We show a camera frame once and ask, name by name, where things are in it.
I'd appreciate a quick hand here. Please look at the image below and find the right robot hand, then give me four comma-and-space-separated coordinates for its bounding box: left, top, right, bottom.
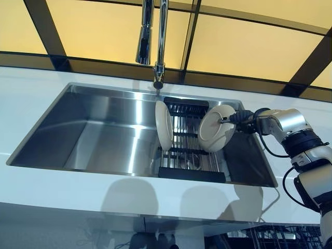
220, 109, 260, 134

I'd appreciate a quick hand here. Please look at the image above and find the beige ceramic plate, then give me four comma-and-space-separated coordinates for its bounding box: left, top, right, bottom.
155, 100, 173, 151
198, 105, 237, 153

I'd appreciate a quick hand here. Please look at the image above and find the black dish drying rack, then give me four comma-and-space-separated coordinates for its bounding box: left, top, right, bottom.
155, 96, 226, 184

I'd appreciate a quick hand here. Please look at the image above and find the chrome gooseneck kitchen faucet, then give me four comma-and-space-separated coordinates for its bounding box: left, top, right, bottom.
135, 0, 170, 90

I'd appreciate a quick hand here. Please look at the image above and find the white cabinet door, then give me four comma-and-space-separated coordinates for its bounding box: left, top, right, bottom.
0, 204, 146, 249
144, 217, 257, 249

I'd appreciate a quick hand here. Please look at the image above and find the stainless steel sink basin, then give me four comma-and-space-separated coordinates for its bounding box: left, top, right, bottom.
5, 82, 278, 188

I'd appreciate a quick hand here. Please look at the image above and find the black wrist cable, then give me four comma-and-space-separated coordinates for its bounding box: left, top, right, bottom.
258, 108, 330, 212

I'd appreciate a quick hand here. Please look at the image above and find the dark wire dishwasher rack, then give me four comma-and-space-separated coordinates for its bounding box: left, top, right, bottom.
227, 224, 324, 249

